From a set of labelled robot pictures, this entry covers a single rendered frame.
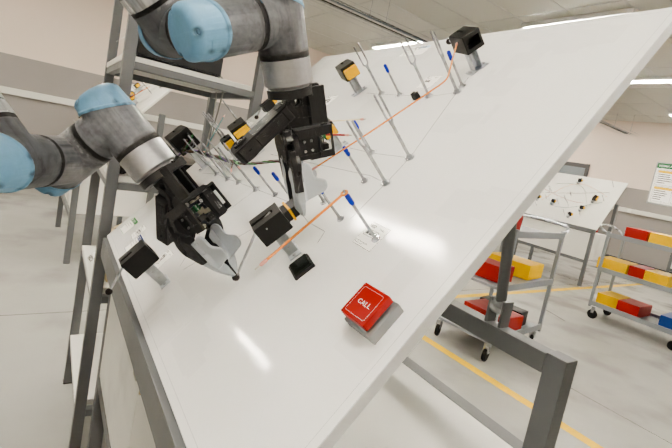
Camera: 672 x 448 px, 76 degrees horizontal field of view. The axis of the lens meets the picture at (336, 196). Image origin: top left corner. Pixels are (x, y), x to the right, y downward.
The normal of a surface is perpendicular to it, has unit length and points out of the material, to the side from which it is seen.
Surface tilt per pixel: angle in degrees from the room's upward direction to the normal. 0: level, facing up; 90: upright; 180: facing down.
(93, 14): 90
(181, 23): 115
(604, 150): 90
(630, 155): 90
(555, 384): 90
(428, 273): 49
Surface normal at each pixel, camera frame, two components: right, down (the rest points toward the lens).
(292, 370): -0.49, -0.72
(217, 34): 0.69, 0.37
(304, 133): 0.36, 0.35
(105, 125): 0.06, 0.16
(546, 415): -0.82, -0.10
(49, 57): 0.56, 0.19
